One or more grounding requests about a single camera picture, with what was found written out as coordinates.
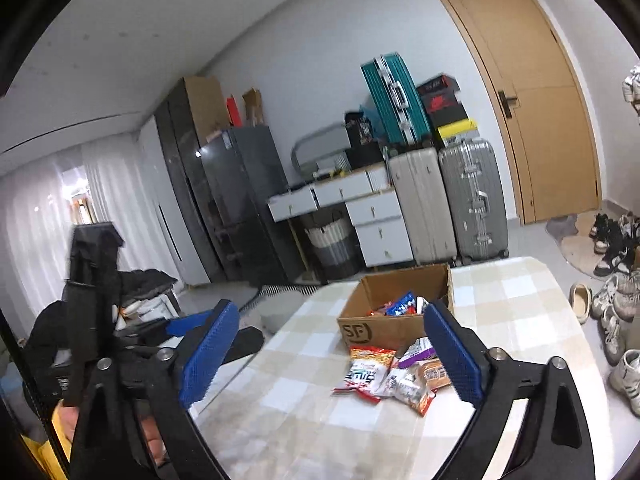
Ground purple white snack bag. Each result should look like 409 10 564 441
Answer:
397 337 437 370

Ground clear bread loaf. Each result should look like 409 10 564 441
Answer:
416 359 451 391

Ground woven laundry basket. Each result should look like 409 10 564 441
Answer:
305 211 362 281

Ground white red snack bag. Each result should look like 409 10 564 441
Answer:
375 367 435 417

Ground oval mirror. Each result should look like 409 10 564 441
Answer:
291 122 352 181

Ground silver aluminium suitcase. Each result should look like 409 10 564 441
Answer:
438 138 509 264

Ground white noodle snack bag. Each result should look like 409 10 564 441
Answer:
333 346 396 404

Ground black backpack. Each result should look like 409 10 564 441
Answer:
344 110 383 169

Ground stacked shoe boxes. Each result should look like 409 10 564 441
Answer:
416 74 469 148

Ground white drawer desk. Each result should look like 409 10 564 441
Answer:
267 164 413 268

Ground person's left hand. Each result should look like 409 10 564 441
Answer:
56 398 170 468

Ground beige hard suitcase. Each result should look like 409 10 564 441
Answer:
388 148 458 264

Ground checked beige tablecloth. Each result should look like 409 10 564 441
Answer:
198 257 614 479

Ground blue Oreo pack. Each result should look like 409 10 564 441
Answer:
386 292 416 316

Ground white sneaker on floor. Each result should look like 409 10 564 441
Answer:
608 349 640 417

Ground dark grey refrigerator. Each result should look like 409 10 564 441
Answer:
200 126 305 286

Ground grey round footstool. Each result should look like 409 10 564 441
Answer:
257 290 306 335

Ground wooden door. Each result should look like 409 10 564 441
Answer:
440 0 601 223

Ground brown cardboard SF box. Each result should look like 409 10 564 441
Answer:
337 263 454 350

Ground teal hard suitcase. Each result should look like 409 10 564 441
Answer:
361 52 432 146

